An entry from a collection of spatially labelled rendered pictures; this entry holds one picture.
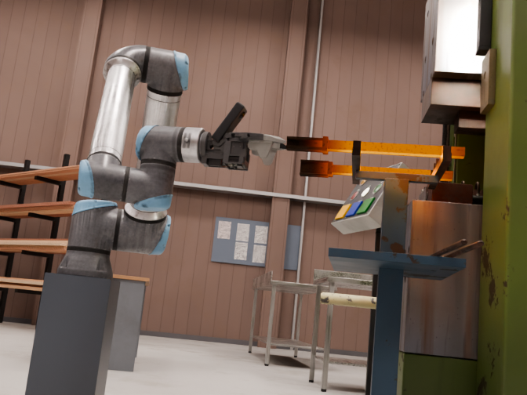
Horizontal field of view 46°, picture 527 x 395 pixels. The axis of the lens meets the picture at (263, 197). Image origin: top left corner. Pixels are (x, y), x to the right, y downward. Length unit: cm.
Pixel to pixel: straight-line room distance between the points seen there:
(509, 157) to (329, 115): 967
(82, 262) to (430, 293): 114
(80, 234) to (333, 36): 998
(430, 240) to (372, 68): 999
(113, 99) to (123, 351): 345
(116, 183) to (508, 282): 99
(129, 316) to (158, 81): 324
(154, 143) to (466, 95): 108
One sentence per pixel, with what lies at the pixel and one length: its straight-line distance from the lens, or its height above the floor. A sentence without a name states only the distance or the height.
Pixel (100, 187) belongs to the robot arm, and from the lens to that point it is 155.
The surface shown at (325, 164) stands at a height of 97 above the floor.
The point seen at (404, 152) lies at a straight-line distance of 152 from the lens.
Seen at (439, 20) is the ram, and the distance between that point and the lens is 220.
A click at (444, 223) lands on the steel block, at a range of 190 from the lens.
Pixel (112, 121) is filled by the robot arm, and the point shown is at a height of 100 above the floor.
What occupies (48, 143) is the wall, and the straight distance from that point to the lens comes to 1126.
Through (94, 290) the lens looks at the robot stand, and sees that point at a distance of 215.
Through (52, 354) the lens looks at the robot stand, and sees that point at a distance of 218.
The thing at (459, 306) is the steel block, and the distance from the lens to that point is 188.
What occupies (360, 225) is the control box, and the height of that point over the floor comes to 94.
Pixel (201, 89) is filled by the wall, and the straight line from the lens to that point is 1122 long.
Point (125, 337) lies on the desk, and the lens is 503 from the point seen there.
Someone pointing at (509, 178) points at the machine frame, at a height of 94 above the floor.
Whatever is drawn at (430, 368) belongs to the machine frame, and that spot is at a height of 43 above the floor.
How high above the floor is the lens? 54
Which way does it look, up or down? 11 degrees up
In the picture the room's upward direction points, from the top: 6 degrees clockwise
